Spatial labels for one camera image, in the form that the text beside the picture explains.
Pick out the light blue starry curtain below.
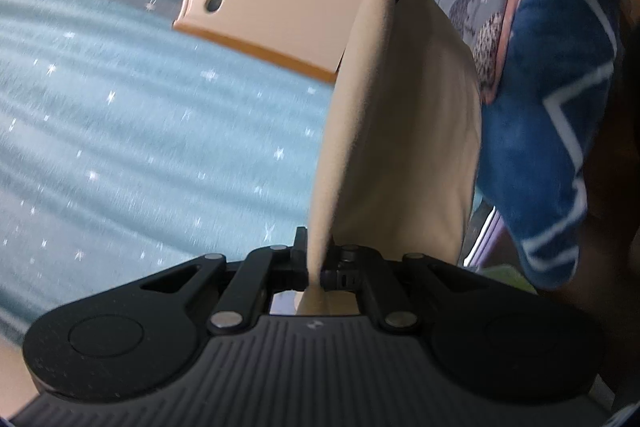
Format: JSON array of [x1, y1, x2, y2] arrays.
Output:
[[0, 0, 351, 348]]

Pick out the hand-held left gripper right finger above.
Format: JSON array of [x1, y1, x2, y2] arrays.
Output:
[[320, 244, 481, 335]]

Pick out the beige garment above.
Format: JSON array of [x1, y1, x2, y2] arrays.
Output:
[[295, 0, 483, 315]]

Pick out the owl print cloth pink trim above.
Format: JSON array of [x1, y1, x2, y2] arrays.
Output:
[[424, 0, 526, 102]]

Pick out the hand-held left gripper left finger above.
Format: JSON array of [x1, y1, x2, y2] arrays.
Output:
[[140, 227, 313, 335]]

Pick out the blue fleece garment white lines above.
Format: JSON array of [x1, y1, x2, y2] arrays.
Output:
[[475, 0, 626, 290]]

